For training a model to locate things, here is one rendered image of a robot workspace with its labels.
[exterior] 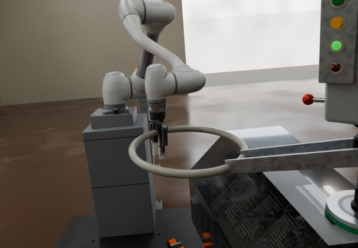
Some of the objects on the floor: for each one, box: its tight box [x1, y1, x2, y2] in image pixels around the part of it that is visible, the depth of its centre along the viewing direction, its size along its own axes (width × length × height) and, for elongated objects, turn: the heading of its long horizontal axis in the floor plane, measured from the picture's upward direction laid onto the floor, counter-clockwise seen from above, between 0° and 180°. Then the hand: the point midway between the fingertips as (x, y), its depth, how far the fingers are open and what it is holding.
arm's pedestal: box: [83, 113, 162, 242], centre depth 231 cm, size 50×50×80 cm
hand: (159, 150), depth 149 cm, fingers closed on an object, 4 cm apart
